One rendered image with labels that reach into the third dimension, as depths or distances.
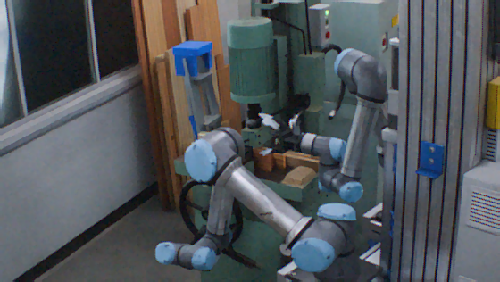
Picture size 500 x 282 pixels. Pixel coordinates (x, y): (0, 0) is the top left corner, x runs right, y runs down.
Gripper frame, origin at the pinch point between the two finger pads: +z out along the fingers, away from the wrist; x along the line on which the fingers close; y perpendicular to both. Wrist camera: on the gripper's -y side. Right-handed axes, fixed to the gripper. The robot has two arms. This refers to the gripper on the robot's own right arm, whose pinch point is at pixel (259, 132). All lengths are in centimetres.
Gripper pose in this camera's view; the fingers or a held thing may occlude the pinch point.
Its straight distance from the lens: 257.1
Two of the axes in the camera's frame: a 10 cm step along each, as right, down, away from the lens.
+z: -8.4, -1.7, 5.1
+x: 0.2, 9.4, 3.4
